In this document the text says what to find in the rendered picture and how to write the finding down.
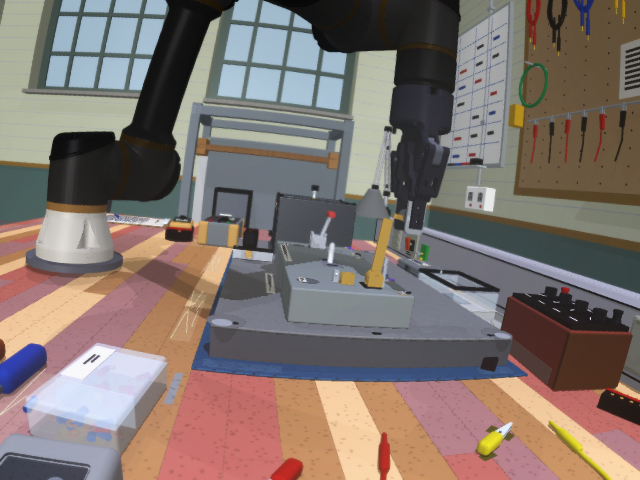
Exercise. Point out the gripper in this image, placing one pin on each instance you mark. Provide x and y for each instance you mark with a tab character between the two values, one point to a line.
422	112

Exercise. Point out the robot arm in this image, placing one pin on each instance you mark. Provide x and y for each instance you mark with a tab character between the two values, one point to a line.
150	100

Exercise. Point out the yellow alarm link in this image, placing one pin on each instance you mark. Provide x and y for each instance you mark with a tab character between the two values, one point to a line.
380	250

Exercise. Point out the green block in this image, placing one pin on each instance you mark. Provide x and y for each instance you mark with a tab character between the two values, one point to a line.
425	252

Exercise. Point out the red knob isolator lever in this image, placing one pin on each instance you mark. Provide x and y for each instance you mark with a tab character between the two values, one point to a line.
322	232

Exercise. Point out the white reset knob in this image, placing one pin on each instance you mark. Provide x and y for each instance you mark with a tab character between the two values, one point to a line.
331	252

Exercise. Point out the red test probe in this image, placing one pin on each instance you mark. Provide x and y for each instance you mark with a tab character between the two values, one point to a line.
601	130
534	142
383	455
567	140

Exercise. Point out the yellow shorting plug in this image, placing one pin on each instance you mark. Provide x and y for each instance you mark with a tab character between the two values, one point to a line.
347	279

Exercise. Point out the black test probe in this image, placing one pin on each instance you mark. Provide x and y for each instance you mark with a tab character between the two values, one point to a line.
550	140
621	130
583	137

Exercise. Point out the grey relay case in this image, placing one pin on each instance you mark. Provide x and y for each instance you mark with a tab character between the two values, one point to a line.
345	305

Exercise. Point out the red test lead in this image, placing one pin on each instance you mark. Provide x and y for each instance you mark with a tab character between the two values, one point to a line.
529	20

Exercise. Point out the black test lead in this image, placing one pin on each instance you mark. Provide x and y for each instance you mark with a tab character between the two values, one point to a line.
551	17

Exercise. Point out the grey relay test panel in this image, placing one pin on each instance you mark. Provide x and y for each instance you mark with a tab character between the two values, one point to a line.
250	300

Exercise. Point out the blue test lead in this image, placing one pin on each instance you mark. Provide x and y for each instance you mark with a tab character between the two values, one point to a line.
584	15

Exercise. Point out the black terminal bar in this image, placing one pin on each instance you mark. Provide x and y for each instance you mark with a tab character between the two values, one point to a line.
622	405

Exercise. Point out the yellow test probe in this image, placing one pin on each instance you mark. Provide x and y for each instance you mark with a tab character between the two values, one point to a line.
575	442

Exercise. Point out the grey desk lamp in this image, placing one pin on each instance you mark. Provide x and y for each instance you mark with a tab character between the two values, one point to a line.
372	205

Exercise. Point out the white tag board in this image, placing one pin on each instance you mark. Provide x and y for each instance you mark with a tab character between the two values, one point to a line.
480	90

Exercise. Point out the small yellow box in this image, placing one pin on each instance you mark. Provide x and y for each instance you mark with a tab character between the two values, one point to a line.
516	115

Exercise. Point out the dark grey instrument box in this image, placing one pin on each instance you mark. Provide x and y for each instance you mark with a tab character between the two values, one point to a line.
300	220

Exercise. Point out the clear tray black rim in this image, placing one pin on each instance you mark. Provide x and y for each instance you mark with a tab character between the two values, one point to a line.
480	297

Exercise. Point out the brown pegboard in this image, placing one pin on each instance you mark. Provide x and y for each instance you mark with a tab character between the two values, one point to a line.
575	165

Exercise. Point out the window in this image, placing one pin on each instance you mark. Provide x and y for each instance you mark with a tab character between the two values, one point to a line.
100	45
280	55

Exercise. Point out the small black cube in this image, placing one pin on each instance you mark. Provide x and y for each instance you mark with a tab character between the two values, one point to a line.
250	239

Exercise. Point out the black framed panel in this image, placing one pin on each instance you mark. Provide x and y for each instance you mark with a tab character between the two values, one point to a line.
232	207

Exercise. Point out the yellow grey meter box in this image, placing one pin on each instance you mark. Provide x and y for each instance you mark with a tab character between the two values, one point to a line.
217	232

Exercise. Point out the grey vent grille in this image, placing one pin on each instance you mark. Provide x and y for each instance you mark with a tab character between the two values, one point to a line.
631	70

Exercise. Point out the brown box black knobs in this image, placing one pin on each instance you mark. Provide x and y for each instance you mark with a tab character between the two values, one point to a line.
575	350

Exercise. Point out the black yellow meter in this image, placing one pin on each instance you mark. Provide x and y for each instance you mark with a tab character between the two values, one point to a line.
179	230

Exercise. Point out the blue mat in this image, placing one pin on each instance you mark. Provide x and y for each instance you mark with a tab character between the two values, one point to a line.
210	362

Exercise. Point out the white printed sheet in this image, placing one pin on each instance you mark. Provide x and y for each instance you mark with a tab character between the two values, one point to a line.
135	219

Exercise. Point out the clear plastic box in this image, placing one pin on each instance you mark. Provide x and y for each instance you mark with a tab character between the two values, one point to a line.
100	395

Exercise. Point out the grey meter case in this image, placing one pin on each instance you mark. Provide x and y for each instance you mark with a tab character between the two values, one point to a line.
55	460

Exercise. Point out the white wall socket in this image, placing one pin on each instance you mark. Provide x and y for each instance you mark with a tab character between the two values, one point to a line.
480	197

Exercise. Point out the small white post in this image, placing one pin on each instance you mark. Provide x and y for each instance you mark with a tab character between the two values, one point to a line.
336	276

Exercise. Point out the grey rack frame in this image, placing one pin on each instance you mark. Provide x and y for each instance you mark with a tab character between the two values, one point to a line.
270	170

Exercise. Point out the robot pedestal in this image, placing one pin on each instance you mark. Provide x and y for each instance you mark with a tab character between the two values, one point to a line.
75	235

